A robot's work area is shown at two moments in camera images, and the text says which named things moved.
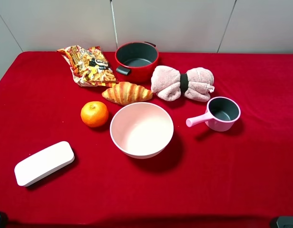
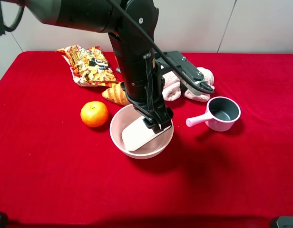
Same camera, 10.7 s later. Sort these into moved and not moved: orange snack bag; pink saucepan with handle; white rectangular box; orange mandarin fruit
Moved: white rectangular box
Not moved: pink saucepan with handle; orange mandarin fruit; orange snack bag
